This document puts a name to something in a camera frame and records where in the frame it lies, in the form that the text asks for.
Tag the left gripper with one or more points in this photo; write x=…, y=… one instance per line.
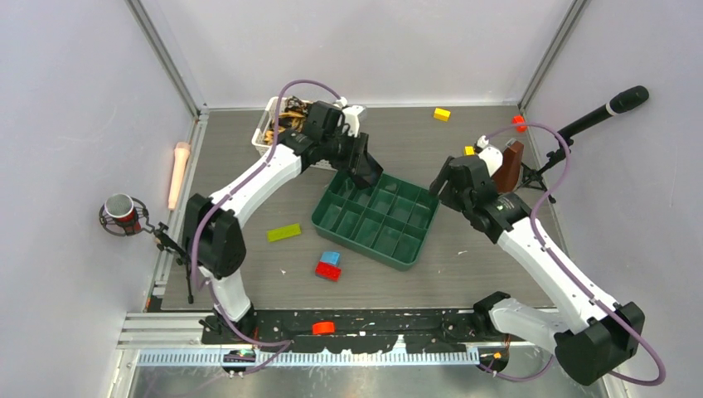
x=359, y=164

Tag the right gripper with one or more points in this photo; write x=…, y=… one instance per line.
x=445, y=195

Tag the green divided tray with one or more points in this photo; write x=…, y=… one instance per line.
x=388, y=223

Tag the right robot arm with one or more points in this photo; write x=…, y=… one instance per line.
x=592, y=333

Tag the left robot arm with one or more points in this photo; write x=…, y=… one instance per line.
x=212, y=229

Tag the pile of patterned ties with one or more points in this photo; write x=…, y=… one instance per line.
x=293, y=113

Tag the black microphone tripod right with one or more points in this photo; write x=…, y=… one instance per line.
x=533, y=178

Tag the yellow block far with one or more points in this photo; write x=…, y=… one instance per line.
x=442, y=114

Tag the orange block in corner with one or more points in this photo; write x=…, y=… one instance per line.
x=519, y=123

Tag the blue block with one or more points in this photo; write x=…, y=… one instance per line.
x=331, y=258

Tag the lime green flat block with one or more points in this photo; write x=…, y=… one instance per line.
x=283, y=232

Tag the red block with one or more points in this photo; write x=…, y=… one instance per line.
x=327, y=271

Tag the white perforated basket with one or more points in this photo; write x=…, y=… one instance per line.
x=263, y=134

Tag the orange-red small block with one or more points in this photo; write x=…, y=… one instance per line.
x=323, y=328

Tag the black handheld microphone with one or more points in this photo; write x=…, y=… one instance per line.
x=621, y=103

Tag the black tripod left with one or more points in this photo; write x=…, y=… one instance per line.
x=167, y=244

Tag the red silver studio microphone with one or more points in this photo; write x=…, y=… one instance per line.
x=122, y=215

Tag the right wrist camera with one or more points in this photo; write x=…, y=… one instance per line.
x=490, y=154

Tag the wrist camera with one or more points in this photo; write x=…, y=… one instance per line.
x=353, y=115
x=490, y=154

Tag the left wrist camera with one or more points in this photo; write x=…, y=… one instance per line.
x=353, y=115

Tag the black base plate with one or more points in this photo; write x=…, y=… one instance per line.
x=358, y=331

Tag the peach cylinder handle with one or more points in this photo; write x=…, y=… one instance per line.
x=181, y=154

